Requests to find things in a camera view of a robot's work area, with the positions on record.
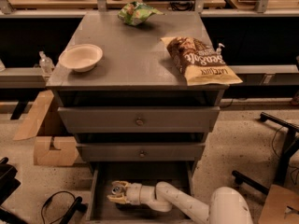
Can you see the white bowl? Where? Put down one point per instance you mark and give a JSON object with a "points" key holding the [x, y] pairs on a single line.
{"points": [[81, 58]]}

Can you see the clear sanitizer bottle left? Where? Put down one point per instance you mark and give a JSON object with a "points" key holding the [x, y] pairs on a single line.
{"points": [[46, 63]]}

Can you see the notched cardboard piece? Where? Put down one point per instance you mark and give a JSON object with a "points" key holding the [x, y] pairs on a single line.
{"points": [[55, 151]]}

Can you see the green chip bag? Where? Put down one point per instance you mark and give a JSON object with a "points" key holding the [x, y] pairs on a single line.
{"points": [[135, 13]]}

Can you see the open grey bottom drawer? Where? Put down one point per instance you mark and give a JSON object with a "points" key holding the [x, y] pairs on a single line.
{"points": [[102, 211]]}

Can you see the brown chip bag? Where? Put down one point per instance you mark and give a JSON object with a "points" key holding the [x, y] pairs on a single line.
{"points": [[198, 62]]}

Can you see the cardboard piece bottom right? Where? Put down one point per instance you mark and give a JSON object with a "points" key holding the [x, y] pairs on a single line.
{"points": [[281, 207]]}

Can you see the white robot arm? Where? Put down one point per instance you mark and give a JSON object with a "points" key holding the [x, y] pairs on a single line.
{"points": [[227, 206]]}

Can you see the grey top drawer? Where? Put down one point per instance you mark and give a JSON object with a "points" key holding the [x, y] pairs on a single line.
{"points": [[139, 119]]}

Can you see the white pump bottle right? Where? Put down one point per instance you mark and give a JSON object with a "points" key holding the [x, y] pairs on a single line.
{"points": [[219, 48]]}

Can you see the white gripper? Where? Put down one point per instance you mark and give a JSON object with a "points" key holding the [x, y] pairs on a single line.
{"points": [[135, 193]]}

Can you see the black chair base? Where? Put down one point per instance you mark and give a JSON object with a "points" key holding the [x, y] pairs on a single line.
{"points": [[290, 147], [9, 183]]}

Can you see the black chair base right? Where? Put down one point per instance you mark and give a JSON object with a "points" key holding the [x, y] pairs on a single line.
{"points": [[290, 147]]}

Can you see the black chair base left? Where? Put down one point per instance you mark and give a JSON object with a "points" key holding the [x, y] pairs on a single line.
{"points": [[9, 183]]}

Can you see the redbull can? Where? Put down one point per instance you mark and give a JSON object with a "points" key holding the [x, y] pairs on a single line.
{"points": [[117, 190]]}

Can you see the grey drawer cabinet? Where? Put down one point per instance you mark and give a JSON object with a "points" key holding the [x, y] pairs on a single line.
{"points": [[135, 71]]}

